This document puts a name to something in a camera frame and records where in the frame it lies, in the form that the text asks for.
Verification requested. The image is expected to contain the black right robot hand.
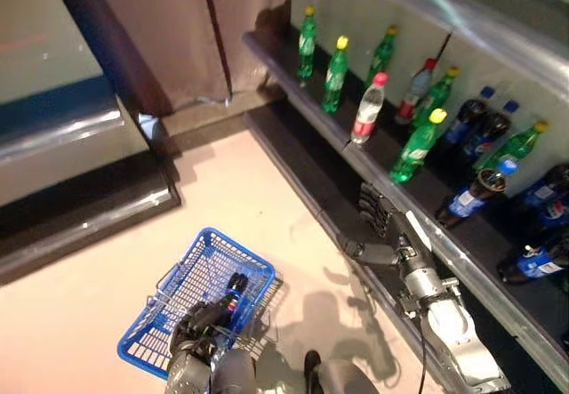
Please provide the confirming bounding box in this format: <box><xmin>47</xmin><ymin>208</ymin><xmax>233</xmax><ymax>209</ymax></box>
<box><xmin>337</xmin><ymin>181</ymin><xmax>436</xmax><ymax>267</ymax></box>

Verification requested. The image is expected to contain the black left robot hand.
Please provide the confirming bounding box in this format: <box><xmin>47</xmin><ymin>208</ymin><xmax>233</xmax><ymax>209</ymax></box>
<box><xmin>168</xmin><ymin>300</ymin><xmax>235</xmax><ymax>368</ymax></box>

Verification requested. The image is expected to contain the blue plastic shopping basket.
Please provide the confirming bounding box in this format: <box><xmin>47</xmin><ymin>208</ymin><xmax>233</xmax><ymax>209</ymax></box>
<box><xmin>116</xmin><ymin>227</ymin><xmax>285</xmax><ymax>368</ymax></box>

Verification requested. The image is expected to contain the clear water bottle red cap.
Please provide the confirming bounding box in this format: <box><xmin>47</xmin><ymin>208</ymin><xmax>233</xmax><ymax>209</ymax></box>
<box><xmin>349</xmin><ymin>71</ymin><xmax>390</xmax><ymax>147</ymax></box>
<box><xmin>393</xmin><ymin>57</ymin><xmax>441</xmax><ymax>127</ymax></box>

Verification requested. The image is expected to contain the silver left robot leg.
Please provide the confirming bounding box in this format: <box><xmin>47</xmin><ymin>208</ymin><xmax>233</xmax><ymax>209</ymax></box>
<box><xmin>208</xmin><ymin>347</ymin><xmax>259</xmax><ymax>394</ymax></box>

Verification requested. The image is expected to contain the silver robot leg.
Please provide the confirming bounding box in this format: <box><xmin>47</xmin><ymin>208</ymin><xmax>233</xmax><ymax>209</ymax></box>
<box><xmin>208</xmin><ymin>347</ymin><xmax>259</xmax><ymax>394</ymax></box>
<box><xmin>302</xmin><ymin>349</ymin><xmax>381</xmax><ymax>394</ymax></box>

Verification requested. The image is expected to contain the green Sprite bottle yellow cap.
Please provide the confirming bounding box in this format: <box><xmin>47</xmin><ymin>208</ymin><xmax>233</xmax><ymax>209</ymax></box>
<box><xmin>470</xmin><ymin>119</ymin><xmax>550</xmax><ymax>175</ymax></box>
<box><xmin>389</xmin><ymin>107</ymin><xmax>449</xmax><ymax>186</ymax></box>
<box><xmin>364</xmin><ymin>24</ymin><xmax>400</xmax><ymax>91</ymax></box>
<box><xmin>408</xmin><ymin>66</ymin><xmax>461</xmax><ymax>133</ymax></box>
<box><xmin>295</xmin><ymin>4</ymin><xmax>317</xmax><ymax>82</ymax></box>
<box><xmin>320</xmin><ymin>35</ymin><xmax>351</xmax><ymax>115</ymax></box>

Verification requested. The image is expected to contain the silver right robot leg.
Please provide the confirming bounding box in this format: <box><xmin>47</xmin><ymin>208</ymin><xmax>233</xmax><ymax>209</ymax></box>
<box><xmin>302</xmin><ymin>349</ymin><xmax>381</xmax><ymax>394</ymax></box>

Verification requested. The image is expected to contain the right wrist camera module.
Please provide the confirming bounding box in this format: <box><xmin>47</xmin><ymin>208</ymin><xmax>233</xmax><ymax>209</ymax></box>
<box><xmin>397</xmin><ymin>291</ymin><xmax>421</xmax><ymax>319</ymax></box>

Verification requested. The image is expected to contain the grey shelf board clear rail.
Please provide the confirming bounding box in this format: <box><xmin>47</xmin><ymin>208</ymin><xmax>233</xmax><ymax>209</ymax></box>
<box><xmin>341</xmin><ymin>0</ymin><xmax>569</xmax><ymax>97</ymax></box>

